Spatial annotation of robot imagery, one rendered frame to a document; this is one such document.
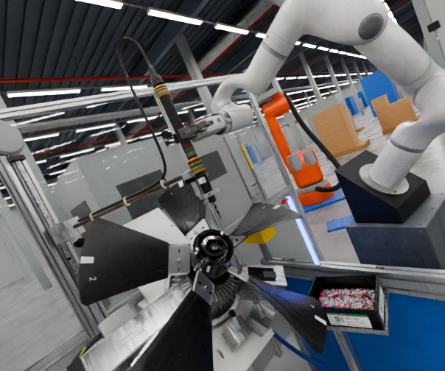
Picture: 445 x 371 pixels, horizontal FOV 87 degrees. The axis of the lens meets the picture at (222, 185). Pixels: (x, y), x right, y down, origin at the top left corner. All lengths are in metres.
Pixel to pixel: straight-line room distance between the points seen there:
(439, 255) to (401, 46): 0.72
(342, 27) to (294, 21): 0.12
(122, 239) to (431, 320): 1.01
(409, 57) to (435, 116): 0.20
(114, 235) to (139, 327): 0.26
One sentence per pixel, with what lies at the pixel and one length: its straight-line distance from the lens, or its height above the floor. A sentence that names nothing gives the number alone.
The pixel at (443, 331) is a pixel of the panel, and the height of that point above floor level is 0.64.
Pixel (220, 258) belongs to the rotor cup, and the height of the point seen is 1.19.
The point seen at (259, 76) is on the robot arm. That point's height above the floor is 1.62.
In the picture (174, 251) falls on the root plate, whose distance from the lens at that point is 0.73.
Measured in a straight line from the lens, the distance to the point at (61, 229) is 1.10.
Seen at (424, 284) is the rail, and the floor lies 0.83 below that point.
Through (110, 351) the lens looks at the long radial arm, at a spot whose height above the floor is 1.12.
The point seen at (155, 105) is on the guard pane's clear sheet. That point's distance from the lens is 1.65.
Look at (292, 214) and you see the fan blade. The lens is 0.88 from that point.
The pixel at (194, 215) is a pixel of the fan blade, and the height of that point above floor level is 1.31.
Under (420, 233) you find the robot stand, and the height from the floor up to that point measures 0.90.
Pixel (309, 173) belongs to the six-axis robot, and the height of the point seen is 0.60.
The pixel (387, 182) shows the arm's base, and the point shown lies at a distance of 1.16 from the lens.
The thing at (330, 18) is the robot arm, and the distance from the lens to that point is 0.78.
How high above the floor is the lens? 1.43
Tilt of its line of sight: 5 degrees down
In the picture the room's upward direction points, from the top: 25 degrees counter-clockwise
